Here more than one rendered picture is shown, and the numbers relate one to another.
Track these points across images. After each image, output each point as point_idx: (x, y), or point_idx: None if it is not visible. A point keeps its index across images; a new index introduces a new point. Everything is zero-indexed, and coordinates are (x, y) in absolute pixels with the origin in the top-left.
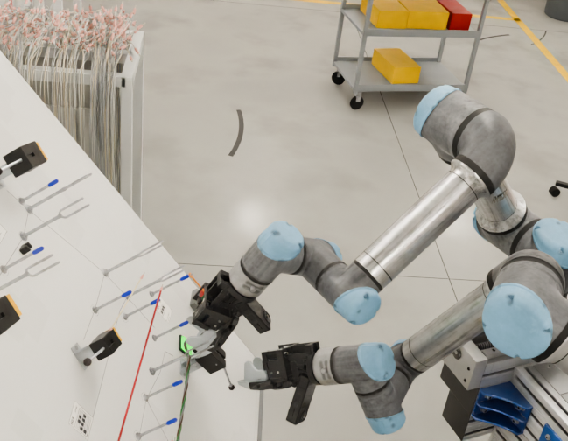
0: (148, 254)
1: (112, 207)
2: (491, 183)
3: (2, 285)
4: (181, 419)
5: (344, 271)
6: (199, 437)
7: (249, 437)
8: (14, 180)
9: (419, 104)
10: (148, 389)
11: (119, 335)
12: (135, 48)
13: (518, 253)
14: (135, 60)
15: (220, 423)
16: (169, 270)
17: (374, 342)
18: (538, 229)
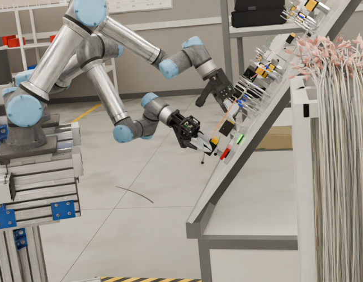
0: (262, 112)
1: (284, 81)
2: None
3: (307, 23)
4: (241, 94)
5: (166, 52)
6: (234, 145)
7: (205, 189)
8: (323, 20)
9: (104, 1)
10: (257, 112)
11: (271, 93)
12: (293, 74)
13: (94, 37)
14: (292, 84)
15: (222, 163)
16: (249, 131)
17: (150, 95)
18: None
